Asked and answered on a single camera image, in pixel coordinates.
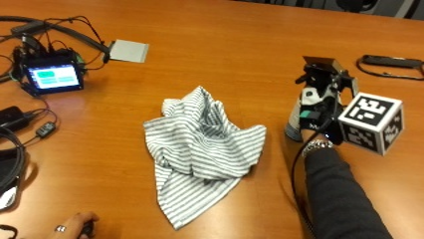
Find silver wristwatch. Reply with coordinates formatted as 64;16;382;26
301;138;337;157

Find black glove camera mount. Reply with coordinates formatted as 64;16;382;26
294;55;359;98

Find grey white striped cloth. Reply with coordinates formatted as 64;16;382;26
143;85;268;231

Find black power adapter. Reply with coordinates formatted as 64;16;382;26
0;106;30;132

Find black headband with cables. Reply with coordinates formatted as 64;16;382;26
0;15;114;65

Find small black object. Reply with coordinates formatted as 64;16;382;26
82;220;98;239

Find bundle of black cables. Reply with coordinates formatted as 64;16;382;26
0;126;28;200

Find black glove cable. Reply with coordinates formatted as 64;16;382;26
289;116;334;239

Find black device with lit screen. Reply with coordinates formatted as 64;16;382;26
18;49;87;98

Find white cube with black markers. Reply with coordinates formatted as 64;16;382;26
337;92;405;156

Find small black dongle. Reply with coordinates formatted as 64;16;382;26
35;120;59;139

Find black office chairs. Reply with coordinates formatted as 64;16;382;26
233;0;424;20

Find black white headset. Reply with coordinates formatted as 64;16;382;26
0;183;20;211

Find grey flat card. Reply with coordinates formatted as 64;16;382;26
108;39;152;64

